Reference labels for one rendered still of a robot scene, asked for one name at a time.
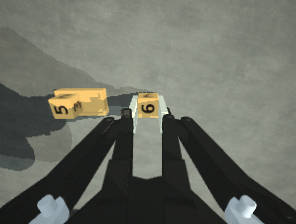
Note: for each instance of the yellow cube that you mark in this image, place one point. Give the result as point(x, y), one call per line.
point(147, 105)
point(66, 106)

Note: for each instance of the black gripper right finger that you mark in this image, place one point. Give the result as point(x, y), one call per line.
point(243, 200)

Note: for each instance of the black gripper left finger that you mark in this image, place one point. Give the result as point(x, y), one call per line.
point(50, 200)

